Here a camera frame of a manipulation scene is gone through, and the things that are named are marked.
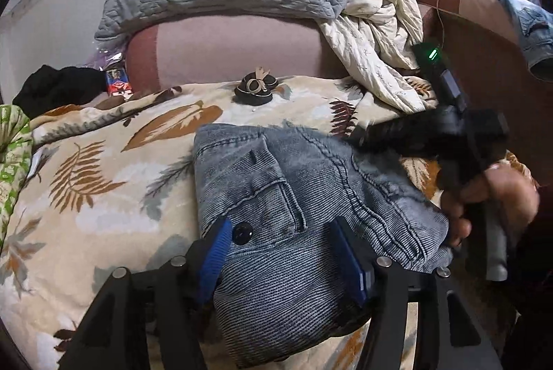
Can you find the grey-blue denim pants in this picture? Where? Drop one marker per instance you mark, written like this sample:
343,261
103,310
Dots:
281,288

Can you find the pink and brown headboard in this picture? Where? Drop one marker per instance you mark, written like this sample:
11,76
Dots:
237,50

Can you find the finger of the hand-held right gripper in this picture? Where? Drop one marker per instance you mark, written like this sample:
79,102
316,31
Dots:
393,134

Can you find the white cloth tag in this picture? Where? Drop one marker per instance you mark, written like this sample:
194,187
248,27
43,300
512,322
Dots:
36,162

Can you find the black cloth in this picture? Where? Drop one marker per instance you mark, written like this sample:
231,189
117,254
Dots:
56,89

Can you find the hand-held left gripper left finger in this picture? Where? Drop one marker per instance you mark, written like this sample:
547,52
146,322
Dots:
214,253

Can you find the leaf printed blanket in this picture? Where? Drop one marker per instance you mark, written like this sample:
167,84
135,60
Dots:
108,180

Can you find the person's right hand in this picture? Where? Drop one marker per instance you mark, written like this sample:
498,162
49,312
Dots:
510,193

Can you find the red and blue packet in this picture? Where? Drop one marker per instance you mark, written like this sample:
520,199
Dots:
117,84

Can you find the light blue denim jacket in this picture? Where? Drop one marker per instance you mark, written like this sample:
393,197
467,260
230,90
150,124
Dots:
531,33

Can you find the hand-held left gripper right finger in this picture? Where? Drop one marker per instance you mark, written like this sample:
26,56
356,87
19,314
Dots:
350,262

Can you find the clear plastic bag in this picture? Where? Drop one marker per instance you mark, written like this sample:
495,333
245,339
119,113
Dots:
106,58

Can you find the green and white patterned quilt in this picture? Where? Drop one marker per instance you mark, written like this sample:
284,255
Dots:
13,154

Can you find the cream crumpled quilt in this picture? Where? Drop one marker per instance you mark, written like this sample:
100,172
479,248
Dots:
371,29

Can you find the black and beige hair accessory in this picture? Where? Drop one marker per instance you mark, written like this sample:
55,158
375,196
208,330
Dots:
255,87

